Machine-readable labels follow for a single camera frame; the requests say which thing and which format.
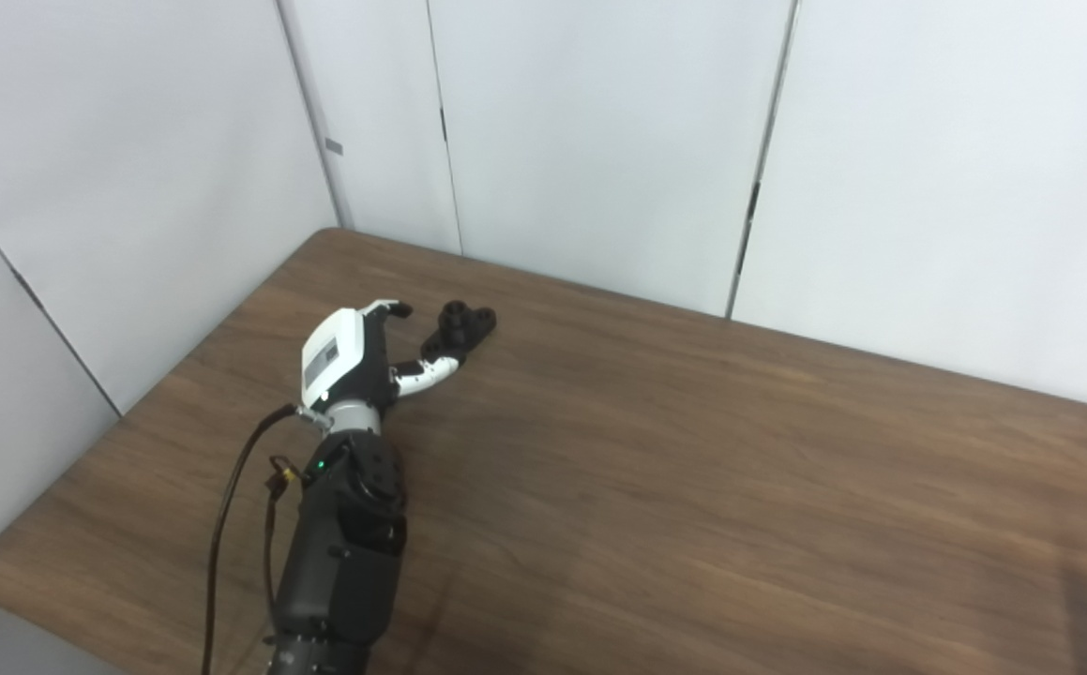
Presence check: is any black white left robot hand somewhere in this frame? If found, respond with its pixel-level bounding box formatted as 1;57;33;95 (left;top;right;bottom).
299;299;461;413

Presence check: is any black plastic holder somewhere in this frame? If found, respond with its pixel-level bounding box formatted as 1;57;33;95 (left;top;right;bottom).
420;300;497;362

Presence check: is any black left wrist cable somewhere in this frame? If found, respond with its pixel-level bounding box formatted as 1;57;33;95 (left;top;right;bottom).
201;403;333;675

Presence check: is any thin wire yellow connector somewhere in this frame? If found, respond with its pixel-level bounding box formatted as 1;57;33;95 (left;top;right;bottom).
264;457;305;615

